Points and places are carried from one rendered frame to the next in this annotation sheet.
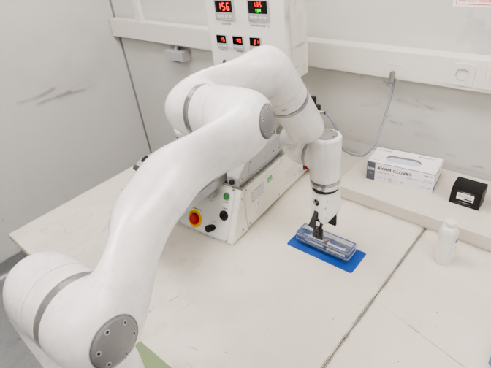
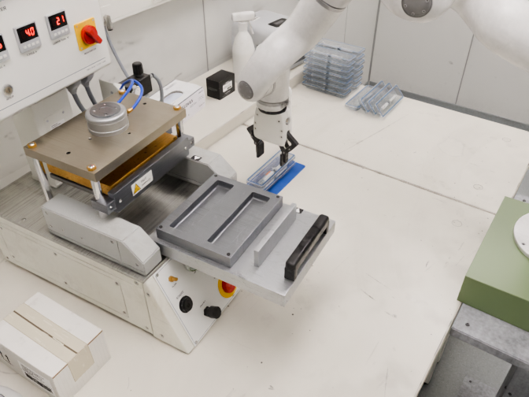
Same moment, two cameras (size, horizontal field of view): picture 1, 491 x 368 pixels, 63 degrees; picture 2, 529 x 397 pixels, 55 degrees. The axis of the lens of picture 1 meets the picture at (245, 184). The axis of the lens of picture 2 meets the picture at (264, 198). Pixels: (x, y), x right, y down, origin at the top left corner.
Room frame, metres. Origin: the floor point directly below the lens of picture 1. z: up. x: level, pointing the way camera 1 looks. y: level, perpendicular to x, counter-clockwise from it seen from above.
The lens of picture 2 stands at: (1.17, 0.94, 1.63)
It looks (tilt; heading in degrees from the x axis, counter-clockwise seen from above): 38 degrees down; 259
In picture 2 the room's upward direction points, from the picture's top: straight up
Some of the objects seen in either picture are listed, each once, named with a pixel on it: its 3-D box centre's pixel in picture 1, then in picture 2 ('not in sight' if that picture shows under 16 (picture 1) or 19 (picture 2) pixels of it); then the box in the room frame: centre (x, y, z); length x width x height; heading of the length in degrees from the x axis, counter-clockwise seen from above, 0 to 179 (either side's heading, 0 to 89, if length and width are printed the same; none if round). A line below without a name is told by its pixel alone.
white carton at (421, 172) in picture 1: (403, 168); (170, 106); (1.19, -0.57, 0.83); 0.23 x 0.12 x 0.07; 52
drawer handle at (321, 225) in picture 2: not in sight; (308, 245); (0.97, 0.30, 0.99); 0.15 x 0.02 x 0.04; 50
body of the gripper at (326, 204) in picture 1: (325, 198); (271, 121); (0.93, -0.22, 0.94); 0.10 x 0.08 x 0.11; 136
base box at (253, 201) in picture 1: (241, 173); (138, 225); (1.29, 0.01, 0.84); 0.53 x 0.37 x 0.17; 140
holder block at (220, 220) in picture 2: not in sight; (221, 216); (1.11, 0.19, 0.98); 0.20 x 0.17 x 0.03; 50
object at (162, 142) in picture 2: not in sight; (116, 143); (1.30, 0.01, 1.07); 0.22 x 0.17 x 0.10; 50
